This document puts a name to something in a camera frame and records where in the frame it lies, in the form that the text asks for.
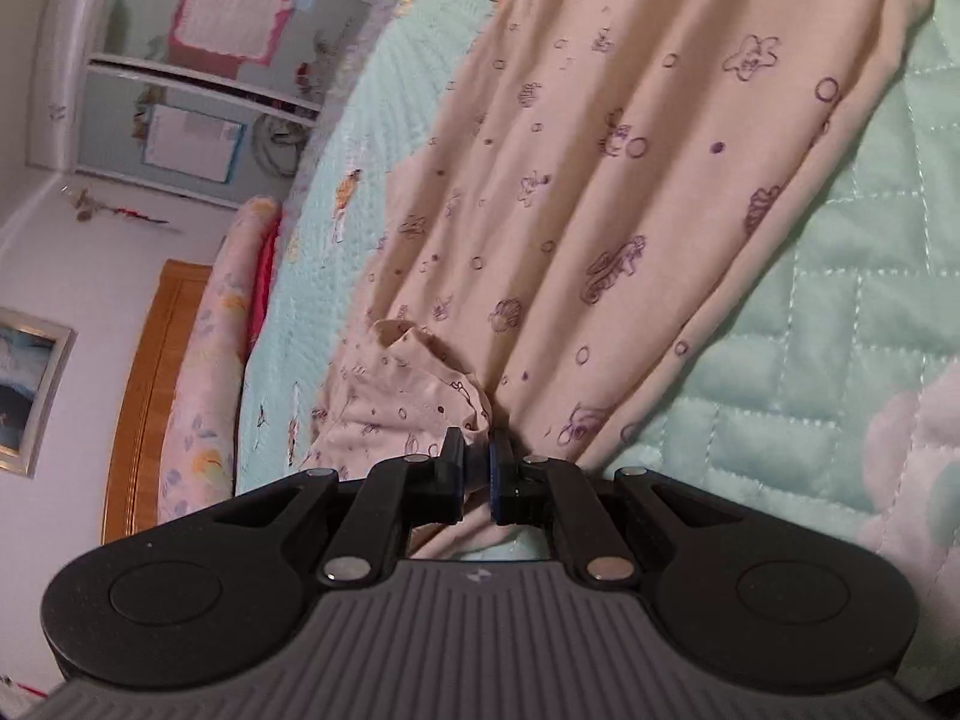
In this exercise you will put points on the blue bordered poster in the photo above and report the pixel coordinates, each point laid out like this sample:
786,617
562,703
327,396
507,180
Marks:
191,142

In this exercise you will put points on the mint quilted bee bedspread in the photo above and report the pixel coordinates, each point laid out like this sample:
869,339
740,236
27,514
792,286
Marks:
840,315

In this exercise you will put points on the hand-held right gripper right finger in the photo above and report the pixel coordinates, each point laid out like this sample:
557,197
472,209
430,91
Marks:
495,487

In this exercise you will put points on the red tassel wall ornament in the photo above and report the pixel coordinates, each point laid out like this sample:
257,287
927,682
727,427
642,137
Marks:
112,208

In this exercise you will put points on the red cloth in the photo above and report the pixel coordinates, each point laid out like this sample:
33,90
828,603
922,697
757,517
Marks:
262,292

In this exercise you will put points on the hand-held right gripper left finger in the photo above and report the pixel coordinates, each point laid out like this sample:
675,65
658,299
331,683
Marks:
456,480

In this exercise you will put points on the framed wall picture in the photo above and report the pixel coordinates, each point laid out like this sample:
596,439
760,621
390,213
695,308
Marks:
26,390

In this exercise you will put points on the floral pink pillow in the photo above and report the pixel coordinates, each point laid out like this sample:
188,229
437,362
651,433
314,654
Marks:
202,390

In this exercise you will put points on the pink printed pants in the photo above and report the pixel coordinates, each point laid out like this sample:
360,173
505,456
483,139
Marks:
637,202

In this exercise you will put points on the sliding door wardrobe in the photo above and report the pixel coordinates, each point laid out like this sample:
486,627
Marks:
120,90

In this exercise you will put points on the wooden headboard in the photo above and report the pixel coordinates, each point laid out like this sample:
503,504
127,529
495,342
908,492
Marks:
146,390

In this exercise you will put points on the pink bordered poster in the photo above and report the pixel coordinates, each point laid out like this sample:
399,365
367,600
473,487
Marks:
225,19

